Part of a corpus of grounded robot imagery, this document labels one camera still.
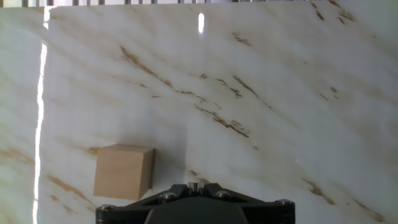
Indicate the small wooden block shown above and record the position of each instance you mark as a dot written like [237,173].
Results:
[119,172]

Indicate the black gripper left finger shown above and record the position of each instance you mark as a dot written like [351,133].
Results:
[130,211]

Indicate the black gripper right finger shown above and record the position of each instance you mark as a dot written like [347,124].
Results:
[264,213]

